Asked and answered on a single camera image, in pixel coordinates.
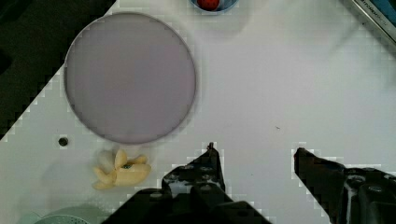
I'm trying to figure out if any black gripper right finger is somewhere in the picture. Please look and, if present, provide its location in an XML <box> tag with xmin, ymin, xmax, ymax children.
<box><xmin>293</xmin><ymin>147</ymin><xmax>396</xmax><ymax>224</ymax></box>

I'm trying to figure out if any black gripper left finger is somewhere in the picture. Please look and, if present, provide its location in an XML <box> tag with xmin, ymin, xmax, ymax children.
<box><xmin>162</xmin><ymin>142</ymin><xmax>225</xmax><ymax>198</ymax></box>

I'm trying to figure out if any black toaster oven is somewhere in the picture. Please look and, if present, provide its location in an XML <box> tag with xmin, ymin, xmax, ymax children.
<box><xmin>339</xmin><ymin>0</ymin><xmax>396</xmax><ymax>50</ymax></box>

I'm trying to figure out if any peeled toy banana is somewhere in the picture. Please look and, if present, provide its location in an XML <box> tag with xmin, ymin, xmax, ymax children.
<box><xmin>92</xmin><ymin>149</ymin><xmax>151</xmax><ymax>190</ymax></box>

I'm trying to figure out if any round lilac plate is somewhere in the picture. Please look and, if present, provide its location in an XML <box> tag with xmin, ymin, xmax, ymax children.
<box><xmin>64</xmin><ymin>13</ymin><xmax>197</xmax><ymax>145</ymax></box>

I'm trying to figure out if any green perforated colander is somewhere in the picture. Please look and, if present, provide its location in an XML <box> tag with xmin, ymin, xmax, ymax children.
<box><xmin>16</xmin><ymin>206</ymin><xmax>109</xmax><ymax>224</ymax></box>

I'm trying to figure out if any small red toy strawberry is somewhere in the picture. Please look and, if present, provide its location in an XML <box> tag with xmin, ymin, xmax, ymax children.
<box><xmin>197</xmin><ymin>0</ymin><xmax>220</xmax><ymax>11</ymax></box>

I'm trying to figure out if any blue bowl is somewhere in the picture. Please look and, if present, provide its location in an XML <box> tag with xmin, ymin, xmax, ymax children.
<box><xmin>189</xmin><ymin>0</ymin><xmax>239</xmax><ymax>13</ymax></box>

